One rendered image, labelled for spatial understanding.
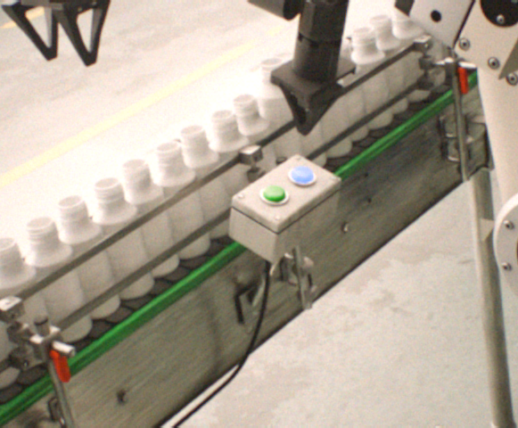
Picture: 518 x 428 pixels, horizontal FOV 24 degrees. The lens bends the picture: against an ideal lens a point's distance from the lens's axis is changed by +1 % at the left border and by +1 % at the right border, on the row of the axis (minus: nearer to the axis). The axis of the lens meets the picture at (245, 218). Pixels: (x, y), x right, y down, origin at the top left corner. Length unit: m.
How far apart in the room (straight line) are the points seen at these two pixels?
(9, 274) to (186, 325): 0.30
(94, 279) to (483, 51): 0.78
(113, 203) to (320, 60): 0.33
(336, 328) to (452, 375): 0.41
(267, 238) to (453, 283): 1.97
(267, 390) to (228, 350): 1.42
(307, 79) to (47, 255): 0.39
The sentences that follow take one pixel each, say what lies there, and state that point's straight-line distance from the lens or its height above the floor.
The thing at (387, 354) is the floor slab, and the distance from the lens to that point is 3.21.
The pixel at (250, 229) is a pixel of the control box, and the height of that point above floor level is 1.08.
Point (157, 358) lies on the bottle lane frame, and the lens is 1.63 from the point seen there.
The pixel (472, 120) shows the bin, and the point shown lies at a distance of 2.16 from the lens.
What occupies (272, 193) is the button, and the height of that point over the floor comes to 1.12.
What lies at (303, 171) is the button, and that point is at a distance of 1.60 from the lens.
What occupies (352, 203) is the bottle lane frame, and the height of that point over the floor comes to 0.93.
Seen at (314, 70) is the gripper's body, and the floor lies 1.28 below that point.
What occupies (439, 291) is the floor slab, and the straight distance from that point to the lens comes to 3.46.
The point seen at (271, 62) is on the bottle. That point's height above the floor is 1.19.
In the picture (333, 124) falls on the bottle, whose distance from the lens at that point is 1.88.
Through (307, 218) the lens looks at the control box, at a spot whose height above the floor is 1.07.
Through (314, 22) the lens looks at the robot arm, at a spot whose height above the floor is 1.34.
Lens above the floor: 1.78
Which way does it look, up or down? 26 degrees down
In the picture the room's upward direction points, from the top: 11 degrees counter-clockwise
